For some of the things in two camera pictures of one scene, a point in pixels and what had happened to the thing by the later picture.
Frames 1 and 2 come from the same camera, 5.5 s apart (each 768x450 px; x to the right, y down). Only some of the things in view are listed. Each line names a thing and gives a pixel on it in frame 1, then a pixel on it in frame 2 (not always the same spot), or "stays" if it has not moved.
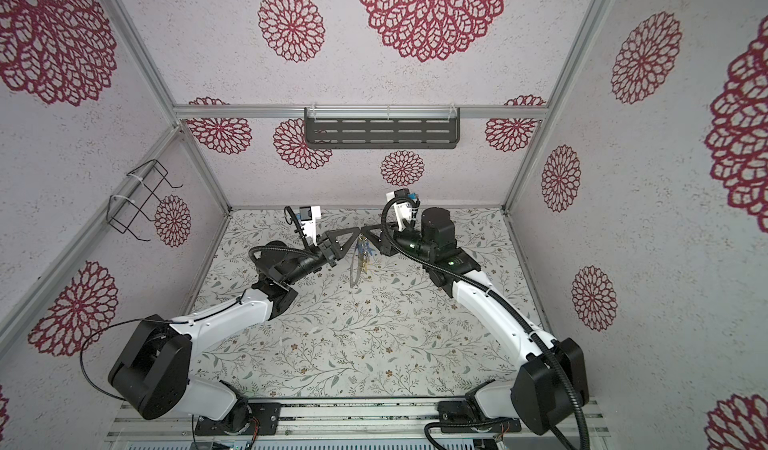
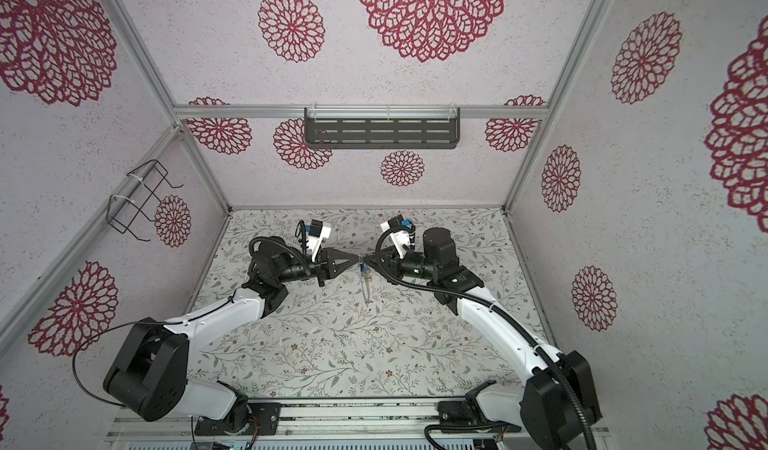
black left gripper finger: [333, 235] → [336, 259]
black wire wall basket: [143, 195] stays
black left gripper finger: [333, 260] → [336, 264]
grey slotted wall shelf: [382, 128] stays
